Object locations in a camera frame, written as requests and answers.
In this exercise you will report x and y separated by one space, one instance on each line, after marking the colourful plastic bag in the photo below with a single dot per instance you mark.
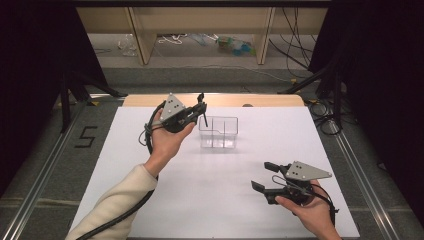
235 46

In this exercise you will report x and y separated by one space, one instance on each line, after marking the black stand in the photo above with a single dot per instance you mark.
71 90
328 86

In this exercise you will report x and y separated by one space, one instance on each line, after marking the metal floor rail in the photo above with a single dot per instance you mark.
363 180
40 186

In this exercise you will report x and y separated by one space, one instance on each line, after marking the wooden table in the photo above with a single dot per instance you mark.
233 100

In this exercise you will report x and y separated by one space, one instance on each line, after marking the person's right hand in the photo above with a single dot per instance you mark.
313 213

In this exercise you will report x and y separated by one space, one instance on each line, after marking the clear plastic organizer box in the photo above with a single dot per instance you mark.
220 133

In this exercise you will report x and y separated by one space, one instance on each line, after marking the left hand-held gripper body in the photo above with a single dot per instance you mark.
173 115

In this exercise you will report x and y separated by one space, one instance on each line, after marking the wooden shelf unit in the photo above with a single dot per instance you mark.
200 20

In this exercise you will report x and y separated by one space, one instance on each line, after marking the black curtain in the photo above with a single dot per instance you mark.
33 66
383 83

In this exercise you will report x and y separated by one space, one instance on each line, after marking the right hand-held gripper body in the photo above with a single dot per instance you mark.
295 190

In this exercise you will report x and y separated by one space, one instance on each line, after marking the black makeup brush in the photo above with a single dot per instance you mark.
205 120

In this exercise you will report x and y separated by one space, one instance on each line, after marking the clear plastic bag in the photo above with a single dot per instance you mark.
127 45

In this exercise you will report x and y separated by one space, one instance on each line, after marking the person's left hand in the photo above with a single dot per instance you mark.
166 146

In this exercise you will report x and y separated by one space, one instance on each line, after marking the white table mat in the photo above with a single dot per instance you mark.
213 186

